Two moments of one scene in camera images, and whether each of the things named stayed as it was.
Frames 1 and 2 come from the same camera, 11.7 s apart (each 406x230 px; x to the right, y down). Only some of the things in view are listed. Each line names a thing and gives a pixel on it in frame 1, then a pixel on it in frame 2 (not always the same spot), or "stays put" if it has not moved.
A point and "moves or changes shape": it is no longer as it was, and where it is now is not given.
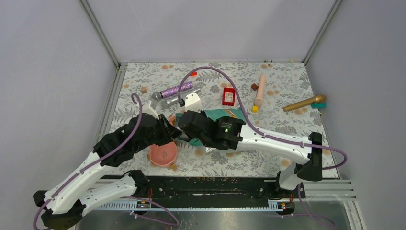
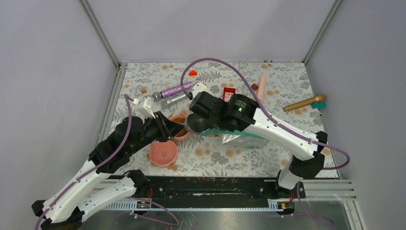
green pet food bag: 214,114 moves or changes shape
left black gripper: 170,132 stays put
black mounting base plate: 218,188 stays put
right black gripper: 194,137 → 214,96
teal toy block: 318,105 stays put
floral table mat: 275,97 stays put
